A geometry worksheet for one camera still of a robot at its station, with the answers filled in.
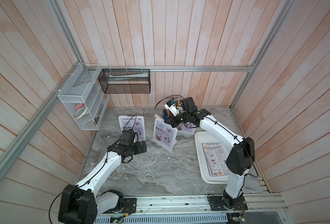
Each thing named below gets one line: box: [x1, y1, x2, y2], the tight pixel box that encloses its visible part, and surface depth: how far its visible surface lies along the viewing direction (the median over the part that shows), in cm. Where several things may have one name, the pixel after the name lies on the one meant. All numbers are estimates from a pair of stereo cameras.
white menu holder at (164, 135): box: [152, 114, 179, 152], surface depth 90 cm
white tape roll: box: [73, 105, 88, 119], surface depth 81 cm
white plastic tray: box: [194, 131, 230, 185], surface depth 89 cm
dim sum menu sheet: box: [201, 142, 230, 178], surface depth 92 cm
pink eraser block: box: [74, 103, 85, 111], surface depth 83 cm
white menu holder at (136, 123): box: [118, 115, 146, 142], surface depth 92 cm
